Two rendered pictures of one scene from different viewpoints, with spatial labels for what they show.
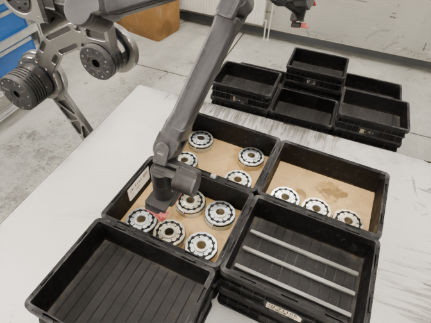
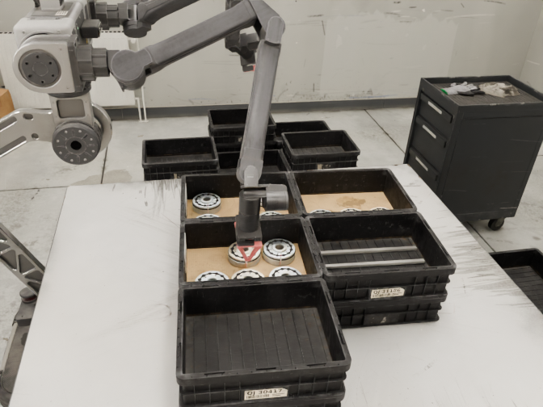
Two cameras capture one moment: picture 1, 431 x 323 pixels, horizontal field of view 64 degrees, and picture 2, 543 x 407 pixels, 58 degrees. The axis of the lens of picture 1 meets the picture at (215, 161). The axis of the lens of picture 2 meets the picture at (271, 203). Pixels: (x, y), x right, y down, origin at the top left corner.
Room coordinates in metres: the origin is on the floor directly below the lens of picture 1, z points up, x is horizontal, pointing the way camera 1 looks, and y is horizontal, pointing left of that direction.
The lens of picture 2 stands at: (-0.36, 0.66, 1.84)
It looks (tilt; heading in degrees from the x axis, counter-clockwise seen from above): 33 degrees down; 328
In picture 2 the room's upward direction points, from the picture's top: 3 degrees clockwise
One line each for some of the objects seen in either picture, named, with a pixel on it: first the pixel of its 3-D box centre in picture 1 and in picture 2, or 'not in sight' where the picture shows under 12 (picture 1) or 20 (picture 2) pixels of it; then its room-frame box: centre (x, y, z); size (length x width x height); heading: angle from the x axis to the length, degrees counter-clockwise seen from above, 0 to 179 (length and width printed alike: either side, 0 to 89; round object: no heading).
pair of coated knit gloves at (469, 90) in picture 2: not in sight; (460, 88); (1.47, -1.73, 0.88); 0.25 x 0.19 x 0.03; 71
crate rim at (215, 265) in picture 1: (179, 206); (246, 249); (0.66, 0.10, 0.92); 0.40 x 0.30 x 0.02; 68
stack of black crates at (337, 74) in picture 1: (310, 88); (241, 148); (2.22, -0.68, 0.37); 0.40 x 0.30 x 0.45; 71
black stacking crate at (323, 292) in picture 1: (298, 265); (373, 256); (0.51, -0.27, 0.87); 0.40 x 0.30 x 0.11; 68
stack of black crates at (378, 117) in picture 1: (362, 135); (316, 175); (1.71, -0.93, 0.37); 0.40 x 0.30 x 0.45; 71
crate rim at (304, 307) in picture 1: (302, 256); (376, 243); (0.51, -0.27, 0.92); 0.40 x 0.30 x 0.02; 68
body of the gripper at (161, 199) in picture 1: (163, 188); (248, 220); (0.60, 0.14, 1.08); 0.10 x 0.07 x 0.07; 157
